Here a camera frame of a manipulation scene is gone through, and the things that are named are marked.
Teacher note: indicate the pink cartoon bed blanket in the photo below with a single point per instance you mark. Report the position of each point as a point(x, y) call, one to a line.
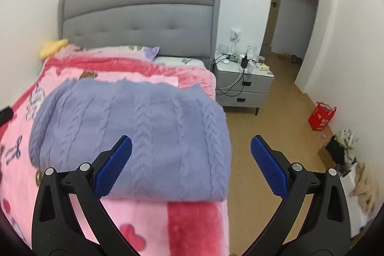
point(151, 227)

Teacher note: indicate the red shopping bag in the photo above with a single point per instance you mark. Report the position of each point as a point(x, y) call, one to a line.
point(321, 116)

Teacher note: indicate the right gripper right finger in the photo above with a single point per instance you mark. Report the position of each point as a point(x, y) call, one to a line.
point(326, 229)

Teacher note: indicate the wall power outlet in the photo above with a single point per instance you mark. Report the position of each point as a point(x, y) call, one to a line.
point(235, 35)

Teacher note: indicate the yellow plush toy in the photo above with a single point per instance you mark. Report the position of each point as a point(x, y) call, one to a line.
point(52, 47)

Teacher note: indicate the clutter pile by wall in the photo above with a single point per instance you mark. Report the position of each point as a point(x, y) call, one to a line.
point(359, 184)

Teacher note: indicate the floral pillow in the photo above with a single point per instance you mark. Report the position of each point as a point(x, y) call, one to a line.
point(143, 53)

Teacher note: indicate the grey white nightstand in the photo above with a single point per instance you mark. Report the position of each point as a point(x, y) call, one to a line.
point(238, 88)

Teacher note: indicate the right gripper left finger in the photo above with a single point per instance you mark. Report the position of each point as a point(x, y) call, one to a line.
point(56, 230)

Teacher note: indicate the lavender knit hooded cardigan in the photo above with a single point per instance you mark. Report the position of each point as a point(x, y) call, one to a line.
point(181, 144)

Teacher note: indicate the grey upholstered headboard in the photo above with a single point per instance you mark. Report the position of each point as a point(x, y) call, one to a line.
point(179, 28)

